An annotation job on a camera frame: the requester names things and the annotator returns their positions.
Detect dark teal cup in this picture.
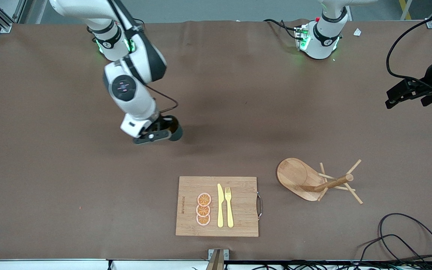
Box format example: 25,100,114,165
162,115,184,142

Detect wooden mug rack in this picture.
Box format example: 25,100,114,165
276,157,363,205

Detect brown table mat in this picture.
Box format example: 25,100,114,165
0,19,432,261

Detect yellow plastic knife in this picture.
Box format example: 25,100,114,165
217,183,225,228

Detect yellow plastic fork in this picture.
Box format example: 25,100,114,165
225,187,234,228

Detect bamboo cutting board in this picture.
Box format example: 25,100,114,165
175,176,264,237

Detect black looped cable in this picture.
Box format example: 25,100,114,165
358,234,430,264
378,213,432,264

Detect metal mount bracket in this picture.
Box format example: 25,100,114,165
206,249,230,270

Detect black arm base cable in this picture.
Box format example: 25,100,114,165
263,18,300,40

